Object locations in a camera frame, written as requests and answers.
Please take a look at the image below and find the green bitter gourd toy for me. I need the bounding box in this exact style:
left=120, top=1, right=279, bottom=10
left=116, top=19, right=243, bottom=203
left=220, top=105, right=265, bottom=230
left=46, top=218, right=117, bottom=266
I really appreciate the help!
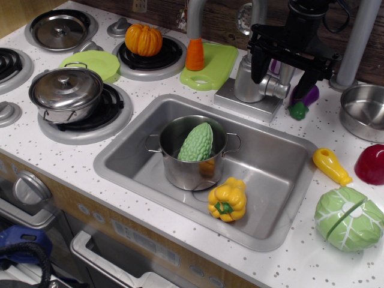
left=177, top=122, right=214, bottom=162

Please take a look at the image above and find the steel pot with lid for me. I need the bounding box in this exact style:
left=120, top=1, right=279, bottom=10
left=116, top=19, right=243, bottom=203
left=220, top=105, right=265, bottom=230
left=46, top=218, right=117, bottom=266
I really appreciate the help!
left=29, top=65, right=103, bottom=124

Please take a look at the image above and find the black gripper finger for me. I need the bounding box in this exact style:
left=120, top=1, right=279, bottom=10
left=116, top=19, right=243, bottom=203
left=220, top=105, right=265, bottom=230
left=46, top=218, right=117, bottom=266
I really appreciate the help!
left=294, top=67, right=334, bottom=100
left=251, top=44, right=271, bottom=84

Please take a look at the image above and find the green cabbage toy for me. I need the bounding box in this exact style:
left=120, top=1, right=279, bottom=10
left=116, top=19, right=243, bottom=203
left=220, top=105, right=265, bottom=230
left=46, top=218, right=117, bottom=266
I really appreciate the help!
left=314, top=187, right=383, bottom=252

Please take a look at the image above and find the purple eggplant toy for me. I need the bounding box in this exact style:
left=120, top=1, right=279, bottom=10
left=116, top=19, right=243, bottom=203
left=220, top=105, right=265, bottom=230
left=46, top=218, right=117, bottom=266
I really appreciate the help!
left=269, top=58, right=320, bottom=121

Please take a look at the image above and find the green cutting board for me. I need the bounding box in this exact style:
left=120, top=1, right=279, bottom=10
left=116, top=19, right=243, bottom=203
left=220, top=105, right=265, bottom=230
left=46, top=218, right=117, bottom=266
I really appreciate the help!
left=180, top=42, right=238, bottom=91

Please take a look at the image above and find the grey sink basin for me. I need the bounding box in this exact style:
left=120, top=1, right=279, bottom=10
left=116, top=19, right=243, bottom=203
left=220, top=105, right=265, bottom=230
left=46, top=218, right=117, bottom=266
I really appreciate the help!
left=94, top=94, right=316, bottom=251

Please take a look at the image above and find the orange carrot toy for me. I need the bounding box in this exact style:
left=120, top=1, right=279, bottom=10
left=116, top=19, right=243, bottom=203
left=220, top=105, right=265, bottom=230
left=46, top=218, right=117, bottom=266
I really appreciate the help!
left=185, top=38, right=205, bottom=71

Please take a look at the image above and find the front black stove burner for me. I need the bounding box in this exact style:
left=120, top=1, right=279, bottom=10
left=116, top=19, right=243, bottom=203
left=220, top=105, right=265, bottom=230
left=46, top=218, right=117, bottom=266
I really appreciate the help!
left=38, top=84, right=133, bottom=145

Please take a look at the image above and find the back right stove burner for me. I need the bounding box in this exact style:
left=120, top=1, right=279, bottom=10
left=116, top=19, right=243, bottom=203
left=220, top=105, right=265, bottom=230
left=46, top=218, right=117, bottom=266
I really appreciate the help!
left=113, top=36, right=187, bottom=82

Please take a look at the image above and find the back left stove burner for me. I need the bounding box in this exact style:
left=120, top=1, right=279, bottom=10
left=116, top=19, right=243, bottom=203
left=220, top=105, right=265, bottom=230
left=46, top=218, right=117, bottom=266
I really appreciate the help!
left=25, top=9, right=98, bottom=52

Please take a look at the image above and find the grey post right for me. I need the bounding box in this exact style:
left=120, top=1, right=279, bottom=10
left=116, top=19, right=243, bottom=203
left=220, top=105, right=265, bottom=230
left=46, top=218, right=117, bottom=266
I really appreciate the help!
left=329, top=0, right=382, bottom=92

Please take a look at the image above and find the silver oven knob front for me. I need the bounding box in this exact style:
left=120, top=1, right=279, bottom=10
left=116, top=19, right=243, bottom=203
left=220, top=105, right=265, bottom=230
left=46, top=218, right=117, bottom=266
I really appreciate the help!
left=13, top=170, right=52, bottom=205

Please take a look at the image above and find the yellow squash toy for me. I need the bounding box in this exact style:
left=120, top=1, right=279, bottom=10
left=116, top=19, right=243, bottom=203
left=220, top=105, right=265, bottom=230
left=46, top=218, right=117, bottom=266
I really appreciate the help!
left=312, top=148, right=353, bottom=187

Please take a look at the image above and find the orange pumpkin toy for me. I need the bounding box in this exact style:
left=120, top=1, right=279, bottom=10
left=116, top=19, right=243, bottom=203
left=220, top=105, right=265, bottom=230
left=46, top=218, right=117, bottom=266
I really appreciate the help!
left=125, top=23, right=163, bottom=57

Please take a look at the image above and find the silver faucet lever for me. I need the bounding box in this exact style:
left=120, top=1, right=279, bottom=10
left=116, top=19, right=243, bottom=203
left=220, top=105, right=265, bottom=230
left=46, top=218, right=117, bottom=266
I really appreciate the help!
left=259, top=63, right=296, bottom=100

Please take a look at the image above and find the silver stove knob left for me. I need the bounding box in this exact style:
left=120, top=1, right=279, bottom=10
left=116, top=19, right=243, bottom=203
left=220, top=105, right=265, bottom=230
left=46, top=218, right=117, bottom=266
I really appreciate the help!
left=0, top=101, right=22, bottom=128

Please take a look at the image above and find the silver faucet base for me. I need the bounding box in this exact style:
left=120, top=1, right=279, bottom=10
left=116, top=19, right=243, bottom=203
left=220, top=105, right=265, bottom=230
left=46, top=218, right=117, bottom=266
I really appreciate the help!
left=214, top=54, right=283, bottom=123

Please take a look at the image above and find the light green plate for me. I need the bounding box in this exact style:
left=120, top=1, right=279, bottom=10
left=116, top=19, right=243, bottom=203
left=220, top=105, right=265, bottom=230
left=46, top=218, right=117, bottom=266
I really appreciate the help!
left=59, top=50, right=120, bottom=83

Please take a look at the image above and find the silver stove knob middle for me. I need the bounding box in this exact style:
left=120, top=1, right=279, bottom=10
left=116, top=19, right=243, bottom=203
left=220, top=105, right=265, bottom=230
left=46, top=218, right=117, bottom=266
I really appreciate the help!
left=73, top=41, right=104, bottom=54

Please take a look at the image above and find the oven door handle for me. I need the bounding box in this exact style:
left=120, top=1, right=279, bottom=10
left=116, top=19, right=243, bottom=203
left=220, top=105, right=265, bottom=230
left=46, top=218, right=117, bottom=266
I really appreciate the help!
left=71, top=230, right=177, bottom=287

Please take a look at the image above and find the clear crystal knob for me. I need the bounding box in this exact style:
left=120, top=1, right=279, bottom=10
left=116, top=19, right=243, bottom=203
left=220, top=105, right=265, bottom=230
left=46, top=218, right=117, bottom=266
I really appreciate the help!
left=236, top=3, right=252, bottom=35

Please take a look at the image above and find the steel bowl right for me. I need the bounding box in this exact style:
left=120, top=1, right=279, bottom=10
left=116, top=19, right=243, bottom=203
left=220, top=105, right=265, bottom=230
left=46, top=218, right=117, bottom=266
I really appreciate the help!
left=340, top=84, right=383, bottom=143

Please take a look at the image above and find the steel lid back burner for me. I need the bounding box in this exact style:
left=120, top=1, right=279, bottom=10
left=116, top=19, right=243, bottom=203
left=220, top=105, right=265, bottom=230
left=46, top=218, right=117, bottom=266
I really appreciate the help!
left=31, top=14, right=88, bottom=51

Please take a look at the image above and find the silver stove knob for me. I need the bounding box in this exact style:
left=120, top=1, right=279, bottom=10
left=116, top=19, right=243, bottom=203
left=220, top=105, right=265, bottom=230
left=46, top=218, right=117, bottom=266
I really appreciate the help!
left=73, top=41, right=104, bottom=54
left=107, top=17, right=131, bottom=38
left=0, top=101, right=22, bottom=128

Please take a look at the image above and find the red apple half toy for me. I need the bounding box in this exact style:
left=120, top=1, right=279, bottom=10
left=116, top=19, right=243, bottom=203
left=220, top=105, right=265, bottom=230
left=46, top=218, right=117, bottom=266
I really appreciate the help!
left=354, top=144, right=383, bottom=185

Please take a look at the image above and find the grey curved faucet pipe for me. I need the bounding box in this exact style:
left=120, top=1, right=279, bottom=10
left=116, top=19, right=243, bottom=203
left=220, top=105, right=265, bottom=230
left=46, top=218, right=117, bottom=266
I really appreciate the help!
left=187, top=0, right=268, bottom=39

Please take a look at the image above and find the steel pot in sink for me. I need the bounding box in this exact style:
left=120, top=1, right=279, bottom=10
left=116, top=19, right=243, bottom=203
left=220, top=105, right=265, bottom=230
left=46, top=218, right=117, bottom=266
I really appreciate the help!
left=147, top=115, right=242, bottom=191

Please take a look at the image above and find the left edge stove burner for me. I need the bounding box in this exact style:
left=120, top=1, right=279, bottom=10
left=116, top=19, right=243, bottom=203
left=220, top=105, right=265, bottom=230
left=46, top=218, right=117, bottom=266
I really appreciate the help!
left=1, top=47, right=34, bottom=95

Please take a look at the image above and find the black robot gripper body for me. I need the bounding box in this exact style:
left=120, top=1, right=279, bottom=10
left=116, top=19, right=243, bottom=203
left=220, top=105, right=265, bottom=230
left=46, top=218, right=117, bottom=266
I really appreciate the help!
left=248, top=1, right=342, bottom=70

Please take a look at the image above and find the yellow bell pepper toy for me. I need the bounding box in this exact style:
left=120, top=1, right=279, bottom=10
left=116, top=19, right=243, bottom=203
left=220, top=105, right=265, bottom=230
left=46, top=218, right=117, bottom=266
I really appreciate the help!
left=208, top=177, right=247, bottom=223

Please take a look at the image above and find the silver stove knob back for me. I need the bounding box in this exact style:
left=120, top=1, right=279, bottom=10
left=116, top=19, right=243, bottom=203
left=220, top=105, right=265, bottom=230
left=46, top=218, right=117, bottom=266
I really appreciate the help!
left=107, top=17, right=131, bottom=38

